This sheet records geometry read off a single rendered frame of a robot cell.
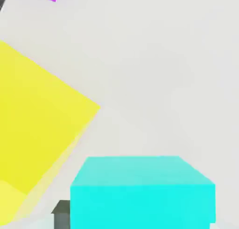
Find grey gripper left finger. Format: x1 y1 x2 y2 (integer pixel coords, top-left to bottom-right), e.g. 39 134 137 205
36 200 71 229

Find large yellow box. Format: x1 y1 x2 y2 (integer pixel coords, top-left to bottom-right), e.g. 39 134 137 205
0 39 102 227

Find small cyan cube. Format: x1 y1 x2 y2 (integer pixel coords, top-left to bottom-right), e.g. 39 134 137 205
70 155 217 229

